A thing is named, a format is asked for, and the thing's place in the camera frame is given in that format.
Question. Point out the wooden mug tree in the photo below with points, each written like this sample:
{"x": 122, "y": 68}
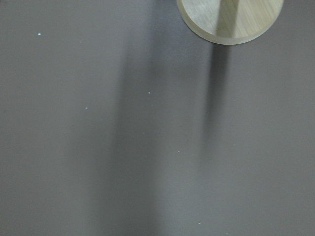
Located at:
{"x": 229, "y": 22}

